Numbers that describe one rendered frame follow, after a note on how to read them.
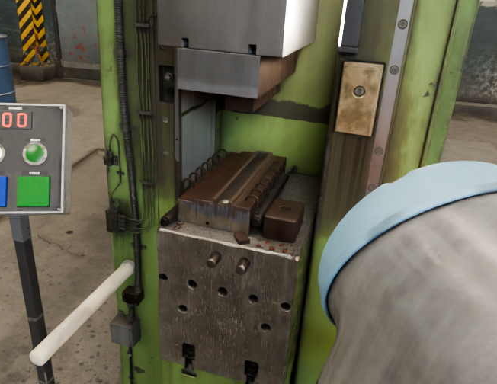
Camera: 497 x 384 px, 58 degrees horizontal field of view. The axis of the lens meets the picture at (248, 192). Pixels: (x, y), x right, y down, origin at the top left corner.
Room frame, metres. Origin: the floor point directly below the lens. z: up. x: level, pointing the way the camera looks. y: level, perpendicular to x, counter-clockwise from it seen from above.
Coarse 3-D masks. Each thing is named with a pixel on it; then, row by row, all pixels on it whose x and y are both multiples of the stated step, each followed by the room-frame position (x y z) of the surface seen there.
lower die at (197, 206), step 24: (216, 168) 1.31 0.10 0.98; (240, 168) 1.27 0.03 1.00; (264, 168) 1.31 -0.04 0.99; (192, 192) 1.12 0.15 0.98; (216, 192) 1.11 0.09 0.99; (240, 192) 1.10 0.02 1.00; (264, 192) 1.15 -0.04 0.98; (192, 216) 1.07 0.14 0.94; (216, 216) 1.05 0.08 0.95; (240, 216) 1.03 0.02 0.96
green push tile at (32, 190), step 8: (24, 176) 1.02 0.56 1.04; (32, 176) 1.02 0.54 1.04; (40, 176) 1.03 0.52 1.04; (48, 176) 1.03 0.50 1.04; (24, 184) 1.01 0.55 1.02; (32, 184) 1.01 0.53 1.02; (40, 184) 1.01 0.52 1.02; (48, 184) 1.02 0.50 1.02; (24, 192) 1.00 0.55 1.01; (32, 192) 1.00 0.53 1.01; (40, 192) 1.01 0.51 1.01; (48, 192) 1.01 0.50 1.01; (24, 200) 0.99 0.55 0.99; (32, 200) 0.99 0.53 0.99; (40, 200) 1.00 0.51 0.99; (48, 200) 1.00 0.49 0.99
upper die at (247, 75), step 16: (192, 64) 1.07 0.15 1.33; (208, 64) 1.06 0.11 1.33; (224, 64) 1.05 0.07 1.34; (240, 64) 1.03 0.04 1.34; (256, 64) 1.02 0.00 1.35; (272, 64) 1.13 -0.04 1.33; (288, 64) 1.32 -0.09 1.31; (192, 80) 1.07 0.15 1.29; (208, 80) 1.06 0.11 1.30; (224, 80) 1.04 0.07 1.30; (240, 80) 1.03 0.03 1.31; (256, 80) 1.02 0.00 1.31; (272, 80) 1.15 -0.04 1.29; (240, 96) 1.03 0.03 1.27; (256, 96) 1.02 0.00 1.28
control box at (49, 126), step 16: (0, 112) 1.09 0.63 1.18; (16, 112) 1.10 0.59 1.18; (32, 112) 1.11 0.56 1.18; (48, 112) 1.11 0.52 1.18; (64, 112) 1.12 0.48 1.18; (0, 128) 1.07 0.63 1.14; (16, 128) 1.08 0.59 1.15; (32, 128) 1.09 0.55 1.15; (48, 128) 1.09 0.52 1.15; (64, 128) 1.10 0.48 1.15; (0, 144) 1.06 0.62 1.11; (16, 144) 1.06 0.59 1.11; (32, 144) 1.07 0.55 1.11; (48, 144) 1.07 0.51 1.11; (64, 144) 1.08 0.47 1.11; (0, 160) 1.03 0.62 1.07; (16, 160) 1.04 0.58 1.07; (48, 160) 1.05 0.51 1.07; (64, 160) 1.06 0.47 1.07; (16, 176) 1.02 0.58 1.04; (64, 176) 1.04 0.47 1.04; (16, 192) 1.00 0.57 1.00; (64, 192) 1.03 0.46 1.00; (0, 208) 0.98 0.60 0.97; (16, 208) 0.98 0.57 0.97; (32, 208) 0.99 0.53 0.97; (48, 208) 1.00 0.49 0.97; (64, 208) 1.01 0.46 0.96
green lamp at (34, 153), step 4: (28, 148) 1.06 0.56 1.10; (32, 148) 1.06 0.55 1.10; (36, 148) 1.06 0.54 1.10; (40, 148) 1.06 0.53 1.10; (28, 152) 1.05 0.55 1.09; (32, 152) 1.05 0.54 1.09; (36, 152) 1.06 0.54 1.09; (40, 152) 1.06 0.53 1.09; (28, 156) 1.05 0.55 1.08; (32, 156) 1.05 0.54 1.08; (36, 156) 1.05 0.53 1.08; (40, 156) 1.05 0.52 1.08; (32, 160) 1.05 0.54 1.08; (36, 160) 1.05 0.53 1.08
